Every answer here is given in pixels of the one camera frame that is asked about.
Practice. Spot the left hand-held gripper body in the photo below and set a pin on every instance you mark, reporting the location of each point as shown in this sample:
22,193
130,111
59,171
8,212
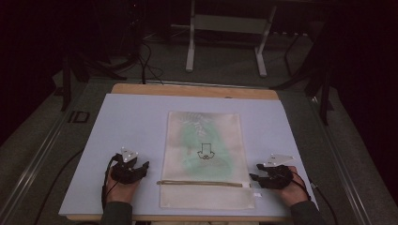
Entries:
125,170

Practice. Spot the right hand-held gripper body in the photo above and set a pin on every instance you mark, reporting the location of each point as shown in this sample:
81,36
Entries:
277,176

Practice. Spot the white zip mesh bag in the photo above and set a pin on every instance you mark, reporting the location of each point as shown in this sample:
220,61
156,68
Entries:
205,193

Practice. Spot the light blue mat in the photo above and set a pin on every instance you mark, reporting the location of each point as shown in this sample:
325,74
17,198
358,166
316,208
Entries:
131,125

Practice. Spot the green cloth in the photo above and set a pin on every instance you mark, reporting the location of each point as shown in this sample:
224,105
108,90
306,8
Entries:
194,134

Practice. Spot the wooden table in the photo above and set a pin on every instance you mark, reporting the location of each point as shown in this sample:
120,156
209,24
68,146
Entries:
194,90

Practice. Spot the black stand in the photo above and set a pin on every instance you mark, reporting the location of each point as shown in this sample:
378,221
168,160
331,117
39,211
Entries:
66,84
325,90

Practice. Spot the white metal stand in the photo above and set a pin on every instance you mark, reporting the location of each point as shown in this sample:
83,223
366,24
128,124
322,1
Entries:
230,23

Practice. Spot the metal floor rail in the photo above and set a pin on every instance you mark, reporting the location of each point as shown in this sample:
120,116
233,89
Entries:
341,162
34,168

